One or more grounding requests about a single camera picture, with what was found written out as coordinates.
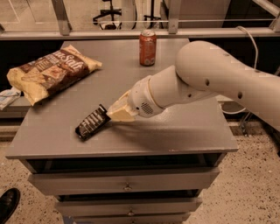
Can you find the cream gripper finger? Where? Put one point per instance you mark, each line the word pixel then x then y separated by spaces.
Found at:
pixel 123 100
pixel 121 112

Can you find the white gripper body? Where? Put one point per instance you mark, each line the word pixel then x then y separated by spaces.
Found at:
pixel 140 98

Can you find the black rxbar chocolate bar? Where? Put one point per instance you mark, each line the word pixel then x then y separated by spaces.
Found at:
pixel 92 124

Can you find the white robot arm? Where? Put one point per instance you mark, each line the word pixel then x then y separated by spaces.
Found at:
pixel 202 70

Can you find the orange soda can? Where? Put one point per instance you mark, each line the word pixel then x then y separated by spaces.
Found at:
pixel 147 47

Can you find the grey drawer cabinet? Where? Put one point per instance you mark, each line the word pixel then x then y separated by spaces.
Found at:
pixel 185 136

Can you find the yellow brown chip bag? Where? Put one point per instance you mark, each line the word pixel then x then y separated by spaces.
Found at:
pixel 52 73

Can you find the top grey drawer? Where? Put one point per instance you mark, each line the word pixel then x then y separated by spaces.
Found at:
pixel 133 181

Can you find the grey drawer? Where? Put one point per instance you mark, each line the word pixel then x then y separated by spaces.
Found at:
pixel 160 218
pixel 133 181
pixel 128 207

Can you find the black office chair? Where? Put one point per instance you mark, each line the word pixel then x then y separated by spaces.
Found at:
pixel 106 19

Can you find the grey metal railing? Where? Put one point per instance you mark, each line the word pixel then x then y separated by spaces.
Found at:
pixel 73 19

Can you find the middle grey drawer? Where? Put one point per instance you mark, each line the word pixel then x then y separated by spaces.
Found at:
pixel 128 207

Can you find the bottom grey drawer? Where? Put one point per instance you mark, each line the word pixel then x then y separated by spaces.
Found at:
pixel 160 218

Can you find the white blue packet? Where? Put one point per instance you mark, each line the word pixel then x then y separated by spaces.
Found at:
pixel 8 96

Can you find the black shoe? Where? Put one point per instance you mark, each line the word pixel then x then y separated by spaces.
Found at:
pixel 8 204

